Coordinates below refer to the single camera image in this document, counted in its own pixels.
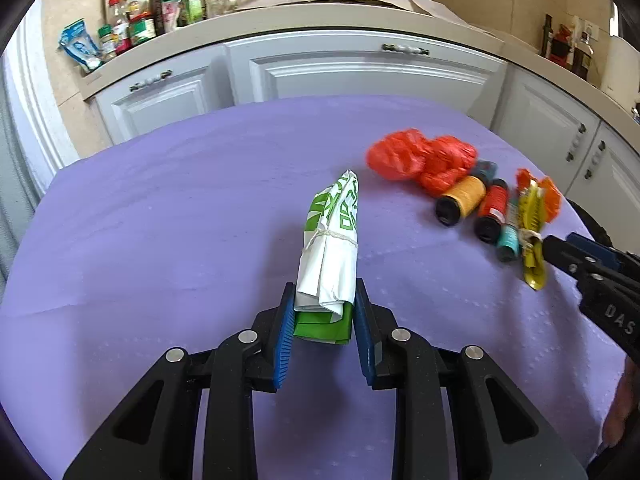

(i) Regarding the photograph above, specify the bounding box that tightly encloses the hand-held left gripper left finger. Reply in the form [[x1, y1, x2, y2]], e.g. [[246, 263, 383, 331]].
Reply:
[[62, 282, 296, 480]]

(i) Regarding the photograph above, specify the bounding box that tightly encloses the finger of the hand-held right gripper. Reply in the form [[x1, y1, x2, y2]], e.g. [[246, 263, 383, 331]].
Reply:
[[567, 232, 640, 267], [542, 236, 602, 284]]

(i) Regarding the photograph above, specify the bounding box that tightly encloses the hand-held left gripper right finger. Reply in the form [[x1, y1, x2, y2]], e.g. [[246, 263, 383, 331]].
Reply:
[[352, 280, 588, 480]]

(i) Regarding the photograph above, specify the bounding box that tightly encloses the yellow wrapper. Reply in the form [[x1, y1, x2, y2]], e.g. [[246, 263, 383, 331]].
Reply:
[[517, 180, 547, 292]]

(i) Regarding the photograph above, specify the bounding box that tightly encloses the teal thread spool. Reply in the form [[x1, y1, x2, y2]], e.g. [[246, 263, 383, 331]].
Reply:
[[496, 197, 522, 263]]

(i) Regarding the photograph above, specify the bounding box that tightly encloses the red thread spool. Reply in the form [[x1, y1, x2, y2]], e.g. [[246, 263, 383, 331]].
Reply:
[[473, 180, 510, 242]]

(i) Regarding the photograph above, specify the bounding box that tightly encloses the green and white wrapper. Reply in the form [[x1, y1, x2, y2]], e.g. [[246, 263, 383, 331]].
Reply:
[[293, 170, 362, 346]]

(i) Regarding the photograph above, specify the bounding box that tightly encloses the dark grey thread spool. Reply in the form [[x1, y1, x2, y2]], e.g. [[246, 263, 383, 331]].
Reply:
[[474, 159, 501, 184]]

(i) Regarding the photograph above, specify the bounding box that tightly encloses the yellow thread spool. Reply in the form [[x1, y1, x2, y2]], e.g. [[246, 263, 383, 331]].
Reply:
[[435, 175, 489, 226]]

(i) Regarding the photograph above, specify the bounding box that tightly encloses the red plastic bag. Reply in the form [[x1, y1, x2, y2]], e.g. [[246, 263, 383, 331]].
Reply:
[[366, 129, 479, 199]]

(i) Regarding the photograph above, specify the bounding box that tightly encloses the person's right hand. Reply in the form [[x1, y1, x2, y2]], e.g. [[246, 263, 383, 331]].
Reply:
[[602, 357, 634, 449]]

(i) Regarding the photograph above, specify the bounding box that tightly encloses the narrow white cabinet door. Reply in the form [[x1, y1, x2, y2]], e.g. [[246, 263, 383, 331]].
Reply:
[[491, 66, 602, 172]]

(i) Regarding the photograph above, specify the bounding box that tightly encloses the purple tablecloth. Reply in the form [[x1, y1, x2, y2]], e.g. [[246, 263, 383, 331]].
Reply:
[[0, 94, 640, 480]]

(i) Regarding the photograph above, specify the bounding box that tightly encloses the white electric kettle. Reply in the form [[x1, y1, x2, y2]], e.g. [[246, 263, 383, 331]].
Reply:
[[602, 35, 640, 109]]

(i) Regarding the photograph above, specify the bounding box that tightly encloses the dark sauce bottle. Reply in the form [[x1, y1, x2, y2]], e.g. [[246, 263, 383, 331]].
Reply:
[[572, 30, 596, 80]]

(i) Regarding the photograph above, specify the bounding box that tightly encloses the dark jar with red label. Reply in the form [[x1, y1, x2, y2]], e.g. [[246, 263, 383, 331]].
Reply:
[[550, 24, 574, 65]]

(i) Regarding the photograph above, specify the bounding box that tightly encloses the dark olive oil bottle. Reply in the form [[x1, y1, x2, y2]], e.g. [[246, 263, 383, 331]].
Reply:
[[540, 14, 555, 56]]

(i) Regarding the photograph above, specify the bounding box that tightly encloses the wide white drawer front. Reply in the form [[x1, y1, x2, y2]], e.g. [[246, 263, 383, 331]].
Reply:
[[224, 35, 509, 112]]

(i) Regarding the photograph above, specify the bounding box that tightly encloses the small white drawer front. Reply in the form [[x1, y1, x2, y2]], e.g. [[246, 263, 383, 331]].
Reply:
[[94, 55, 227, 147]]

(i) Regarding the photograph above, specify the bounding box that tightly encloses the white paper sheet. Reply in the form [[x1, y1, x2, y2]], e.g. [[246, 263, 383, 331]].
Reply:
[[295, 0, 503, 37]]

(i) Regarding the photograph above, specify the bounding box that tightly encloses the group of condiment bottles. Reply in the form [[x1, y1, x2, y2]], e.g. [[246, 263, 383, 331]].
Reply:
[[96, 0, 239, 59]]

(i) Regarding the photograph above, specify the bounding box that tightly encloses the blue and white packet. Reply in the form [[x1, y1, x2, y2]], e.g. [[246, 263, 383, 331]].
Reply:
[[58, 19, 104, 74]]

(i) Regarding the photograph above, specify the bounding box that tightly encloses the white cabinet door handle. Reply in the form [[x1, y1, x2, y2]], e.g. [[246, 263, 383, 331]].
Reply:
[[567, 123, 587, 162], [587, 140, 607, 181]]

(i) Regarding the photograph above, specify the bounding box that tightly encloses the wide drawer handle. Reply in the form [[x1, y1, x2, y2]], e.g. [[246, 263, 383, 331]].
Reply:
[[382, 43, 431, 57]]

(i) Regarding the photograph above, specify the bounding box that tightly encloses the small drawer handle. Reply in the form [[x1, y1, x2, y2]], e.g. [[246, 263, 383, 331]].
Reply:
[[129, 69, 174, 92]]

